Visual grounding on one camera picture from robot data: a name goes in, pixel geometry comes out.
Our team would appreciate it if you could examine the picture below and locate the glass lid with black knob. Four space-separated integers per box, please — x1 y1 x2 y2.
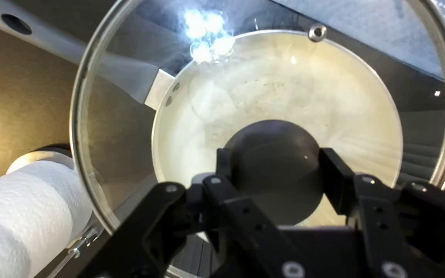
70 0 445 236

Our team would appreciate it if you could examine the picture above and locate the blue cloth towel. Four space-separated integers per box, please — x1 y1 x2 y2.
275 0 445 86

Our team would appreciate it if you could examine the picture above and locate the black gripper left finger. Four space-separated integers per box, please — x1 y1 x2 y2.
77 147 312 278

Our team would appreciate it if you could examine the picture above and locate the white paper towel roll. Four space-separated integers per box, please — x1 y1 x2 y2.
0 157 94 278

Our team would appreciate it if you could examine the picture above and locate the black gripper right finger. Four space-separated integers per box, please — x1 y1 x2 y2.
317 147 445 278

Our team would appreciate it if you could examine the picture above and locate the white pan with black handle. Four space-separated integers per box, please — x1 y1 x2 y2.
0 0 405 228

